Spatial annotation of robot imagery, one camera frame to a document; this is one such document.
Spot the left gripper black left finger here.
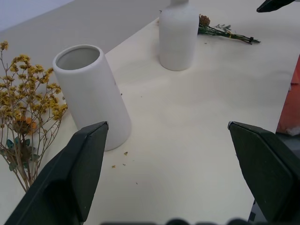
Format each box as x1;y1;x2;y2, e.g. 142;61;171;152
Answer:
4;121;109;225

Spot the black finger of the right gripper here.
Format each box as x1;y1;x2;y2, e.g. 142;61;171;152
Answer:
256;0;296;13

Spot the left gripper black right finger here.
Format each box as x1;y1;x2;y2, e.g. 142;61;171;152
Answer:
227;120;300;225

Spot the white cylinder ceramic vase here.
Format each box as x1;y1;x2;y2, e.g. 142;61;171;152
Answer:
52;44;132;152

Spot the white bottle-shaped ceramic vase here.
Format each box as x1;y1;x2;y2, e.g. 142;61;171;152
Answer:
158;0;200;71

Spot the yellow dried flower bunch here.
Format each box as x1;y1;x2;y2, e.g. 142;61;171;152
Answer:
0;41;69;193

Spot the green-stemmed dried flower bunch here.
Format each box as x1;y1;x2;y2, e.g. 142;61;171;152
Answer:
197;14;262;45

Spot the orange red object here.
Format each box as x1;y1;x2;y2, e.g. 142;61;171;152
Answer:
276;55;300;136

